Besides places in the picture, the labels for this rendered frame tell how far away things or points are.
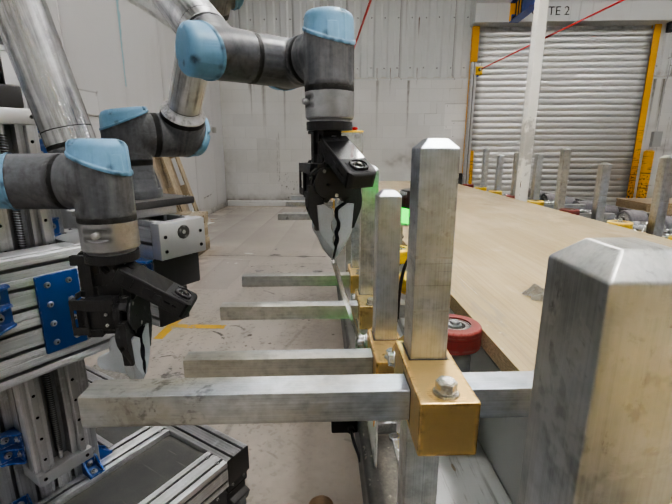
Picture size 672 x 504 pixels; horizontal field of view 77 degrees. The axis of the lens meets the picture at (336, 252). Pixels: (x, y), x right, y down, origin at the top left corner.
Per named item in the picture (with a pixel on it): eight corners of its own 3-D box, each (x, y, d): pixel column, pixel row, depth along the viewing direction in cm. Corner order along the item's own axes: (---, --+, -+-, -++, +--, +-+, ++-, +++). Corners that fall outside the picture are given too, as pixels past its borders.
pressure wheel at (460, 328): (431, 402, 63) (436, 332, 61) (419, 375, 71) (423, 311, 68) (484, 401, 64) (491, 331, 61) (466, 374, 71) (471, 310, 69)
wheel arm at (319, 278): (242, 290, 113) (241, 275, 112) (244, 286, 116) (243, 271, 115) (403, 288, 114) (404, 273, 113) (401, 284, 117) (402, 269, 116)
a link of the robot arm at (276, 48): (235, 38, 69) (269, 23, 61) (293, 47, 76) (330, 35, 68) (238, 89, 71) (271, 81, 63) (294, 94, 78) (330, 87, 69)
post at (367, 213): (358, 378, 97) (362, 165, 85) (357, 370, 100) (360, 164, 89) (374, 378, 97) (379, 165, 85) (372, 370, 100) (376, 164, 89)
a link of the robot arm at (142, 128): (98, 159, 112) (91, 105, 109) (151, 158, 120) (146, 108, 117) (108, 160, 103) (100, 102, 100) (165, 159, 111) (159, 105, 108)
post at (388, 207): (371, 469, 73) (378, 190, 62) (369, 454, 77) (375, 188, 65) (391, 468, 73) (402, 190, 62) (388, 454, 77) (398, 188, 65)
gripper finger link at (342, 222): (339, 249, 74) (339, 197, 72) (353, 257, 69) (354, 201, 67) (322, 251, 73) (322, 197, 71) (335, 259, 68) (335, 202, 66)
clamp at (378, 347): (375, 393, 61) (376, 362, 60) (365, 350, 75) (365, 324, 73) (413, 393, 62) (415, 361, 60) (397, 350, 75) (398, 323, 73)
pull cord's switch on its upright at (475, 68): (464, 206, 343) (475, 59, 316) (458, 204, 357) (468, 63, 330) (474, 206, 343) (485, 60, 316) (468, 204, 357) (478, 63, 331)
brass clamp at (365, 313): (356, 330, 86) (357, 306, 85) (351, 305, 99) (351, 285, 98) (386, 329, 86) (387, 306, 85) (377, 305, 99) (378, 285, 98)
